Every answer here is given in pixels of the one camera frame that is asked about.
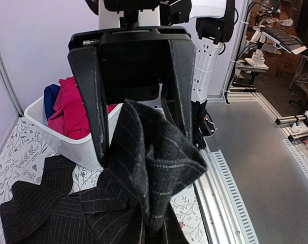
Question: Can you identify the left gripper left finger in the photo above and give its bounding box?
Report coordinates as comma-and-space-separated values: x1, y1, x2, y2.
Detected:
68, 47, 109, 168

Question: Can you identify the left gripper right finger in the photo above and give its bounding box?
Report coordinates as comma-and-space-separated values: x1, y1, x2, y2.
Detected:
161, 40, 196, 142

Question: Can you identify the black striped garment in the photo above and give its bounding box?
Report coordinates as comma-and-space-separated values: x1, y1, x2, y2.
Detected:
0, 100, 207, 243

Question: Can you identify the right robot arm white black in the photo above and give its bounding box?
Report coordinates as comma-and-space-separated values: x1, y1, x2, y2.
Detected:
86, 1, 236, 105

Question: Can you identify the neighbouring robot arm white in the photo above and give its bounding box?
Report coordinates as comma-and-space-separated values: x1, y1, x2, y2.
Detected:
244, 25, 307, 71

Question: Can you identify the white plastic laundry basket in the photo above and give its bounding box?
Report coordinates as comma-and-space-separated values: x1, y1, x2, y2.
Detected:
23, 94, 124, 170

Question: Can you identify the blue garment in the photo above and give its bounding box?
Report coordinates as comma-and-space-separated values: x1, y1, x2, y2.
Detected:
44, 84, 60, 119

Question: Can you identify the red garment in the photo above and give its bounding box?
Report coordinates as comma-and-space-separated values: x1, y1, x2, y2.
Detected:
47, 76, 116, 140

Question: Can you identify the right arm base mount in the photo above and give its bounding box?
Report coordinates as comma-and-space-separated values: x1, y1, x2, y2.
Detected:
192, 101, 216, 149

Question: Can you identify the background aluminium workstation frame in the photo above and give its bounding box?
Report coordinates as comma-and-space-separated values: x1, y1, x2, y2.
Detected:
275, 55, 308, 143

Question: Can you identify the aluminium front rail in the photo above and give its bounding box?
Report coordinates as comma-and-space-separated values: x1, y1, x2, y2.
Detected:
194, 91, 308, 244

